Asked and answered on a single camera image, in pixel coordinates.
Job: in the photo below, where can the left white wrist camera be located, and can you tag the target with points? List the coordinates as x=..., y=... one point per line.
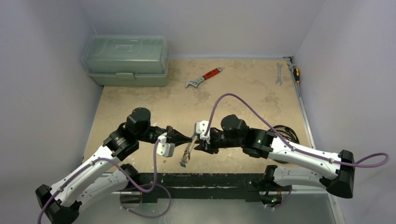
x=163, y=147

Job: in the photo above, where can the silver open-end spanner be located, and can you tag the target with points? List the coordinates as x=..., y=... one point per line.
x=279, y=74

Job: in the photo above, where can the red handled adjustable wrench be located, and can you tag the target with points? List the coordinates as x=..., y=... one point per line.
x=206, y=76

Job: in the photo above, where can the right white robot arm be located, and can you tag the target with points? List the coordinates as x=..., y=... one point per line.
x=329, y=171

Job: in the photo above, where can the aluminium side rail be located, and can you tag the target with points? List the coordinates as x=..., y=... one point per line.
x=291, y=67

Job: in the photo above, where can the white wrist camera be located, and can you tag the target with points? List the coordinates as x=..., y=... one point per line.
x=163, y=147
x=202, y=132

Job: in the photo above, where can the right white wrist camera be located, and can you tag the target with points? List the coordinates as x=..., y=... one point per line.
x=202, y=132

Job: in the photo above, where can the yellow black screwdriver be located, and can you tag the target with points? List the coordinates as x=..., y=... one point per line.
x=296, y=75

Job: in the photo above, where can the green translucent plastic toolbox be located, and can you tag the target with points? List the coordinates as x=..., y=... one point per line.
x=127, y=60

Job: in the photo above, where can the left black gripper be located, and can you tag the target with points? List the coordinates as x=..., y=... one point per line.
x=176, y=136

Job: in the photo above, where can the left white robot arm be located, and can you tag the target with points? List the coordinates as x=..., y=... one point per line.
x=61, y=201

